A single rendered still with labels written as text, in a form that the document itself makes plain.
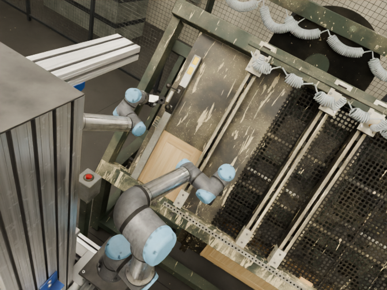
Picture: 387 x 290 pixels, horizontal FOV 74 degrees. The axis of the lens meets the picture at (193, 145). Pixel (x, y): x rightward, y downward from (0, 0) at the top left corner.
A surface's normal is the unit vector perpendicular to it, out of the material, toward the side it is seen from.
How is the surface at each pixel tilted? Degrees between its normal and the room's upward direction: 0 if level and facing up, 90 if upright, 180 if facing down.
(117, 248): 8
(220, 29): 59
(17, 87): 0
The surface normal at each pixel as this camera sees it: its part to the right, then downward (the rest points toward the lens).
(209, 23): -0.18, 0.07
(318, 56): -0.40, 0.50
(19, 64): 0.33, -0.70
